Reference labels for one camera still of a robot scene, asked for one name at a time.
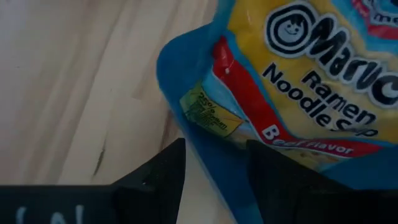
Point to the blue plastic bin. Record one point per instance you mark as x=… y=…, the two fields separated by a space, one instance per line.
x=186 y=62

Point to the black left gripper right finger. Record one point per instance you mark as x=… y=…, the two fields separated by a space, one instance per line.
x=295 y=202

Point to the blue-edged Maruchan noodle packet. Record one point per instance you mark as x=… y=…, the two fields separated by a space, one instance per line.
x=311 y=102

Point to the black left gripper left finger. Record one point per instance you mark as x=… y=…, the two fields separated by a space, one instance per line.
x=140 y=202

